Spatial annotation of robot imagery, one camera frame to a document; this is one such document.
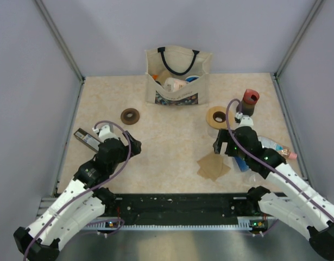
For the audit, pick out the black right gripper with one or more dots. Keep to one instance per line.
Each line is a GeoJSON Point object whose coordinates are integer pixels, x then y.
{"type": "Point", "coordinates": [224, 137]}

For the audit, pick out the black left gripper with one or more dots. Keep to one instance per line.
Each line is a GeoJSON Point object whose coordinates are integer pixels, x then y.
{"type": "Point", "coordinates": [135, 145]}

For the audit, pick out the wooden dripper stand disc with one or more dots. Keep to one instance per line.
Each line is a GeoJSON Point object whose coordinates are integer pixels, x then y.
{"type": "Point", "coordinates": [216, 117]}

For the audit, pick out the blue cone dripper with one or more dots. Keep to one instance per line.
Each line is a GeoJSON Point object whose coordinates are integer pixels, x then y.
{"type": "Point", "coordinates": [243, 167]}

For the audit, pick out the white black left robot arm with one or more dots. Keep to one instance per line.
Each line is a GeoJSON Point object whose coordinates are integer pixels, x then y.
{"type": "Point", "coordinates": [82, 201]}

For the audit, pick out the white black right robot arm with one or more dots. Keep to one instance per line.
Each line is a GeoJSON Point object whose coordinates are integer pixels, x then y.
{"type": "Point", "coordinates": [308, 212]}

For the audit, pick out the brown paper coffee filter stack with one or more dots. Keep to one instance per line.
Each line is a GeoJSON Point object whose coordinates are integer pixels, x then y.
{"type": "Point", "coordinates": [212, 167]}

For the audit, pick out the clear glass server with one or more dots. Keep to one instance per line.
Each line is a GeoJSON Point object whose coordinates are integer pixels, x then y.
{"type": "Point", "coordinates": [212, 132]}

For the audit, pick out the clear pink lotion bottle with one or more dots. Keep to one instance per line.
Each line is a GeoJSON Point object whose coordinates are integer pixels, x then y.
{"type": "Point", "coordinates": [282, 150]}

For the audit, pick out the dark flask with red cap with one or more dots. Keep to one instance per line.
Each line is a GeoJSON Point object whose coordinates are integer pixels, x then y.
{"type": "Point", "coordinates": [248, 102]}

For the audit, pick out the dark rectangular box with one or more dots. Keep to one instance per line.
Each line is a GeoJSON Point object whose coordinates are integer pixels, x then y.
{"type": "Point", "coordinates": [87, 139]}

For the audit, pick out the beige canvas tote bag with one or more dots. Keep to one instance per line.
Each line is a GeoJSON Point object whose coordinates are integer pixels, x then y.
{"type": "Point", "coordinates": [177, 76]}

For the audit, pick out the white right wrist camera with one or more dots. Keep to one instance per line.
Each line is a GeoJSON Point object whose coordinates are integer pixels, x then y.
{"type": "Point", "coordinates": [243, 120]}

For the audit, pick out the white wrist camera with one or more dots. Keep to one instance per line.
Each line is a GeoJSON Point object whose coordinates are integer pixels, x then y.
{"type": "Point", "coordinates": [104, 130]}
{"type": "Point", "coordinates": [243, 120]}

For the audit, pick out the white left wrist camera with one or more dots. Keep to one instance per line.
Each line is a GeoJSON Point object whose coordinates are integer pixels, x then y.
{"type": "Point", "coordinates": [104, 130]}

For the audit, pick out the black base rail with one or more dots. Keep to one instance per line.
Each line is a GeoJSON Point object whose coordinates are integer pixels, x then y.
{"type": "Point", "coordinates": [181, 209]}

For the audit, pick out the grey slotted cable duct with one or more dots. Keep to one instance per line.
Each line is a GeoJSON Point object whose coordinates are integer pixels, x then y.
{"type": "Point", "coordinates": [253, 226]}

